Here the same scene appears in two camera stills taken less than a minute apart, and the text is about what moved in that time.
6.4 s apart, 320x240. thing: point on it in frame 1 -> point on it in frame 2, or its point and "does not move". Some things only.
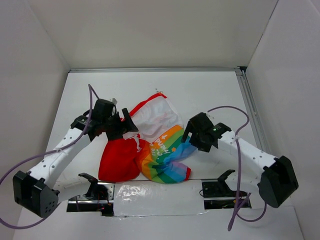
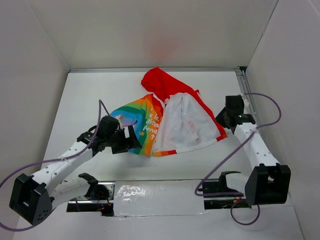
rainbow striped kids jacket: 157,152 -> 175,117
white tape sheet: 138,198 does not move
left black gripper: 118,133 -> 130,142
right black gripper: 202,146 -> 219,118
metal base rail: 100,199 does not move
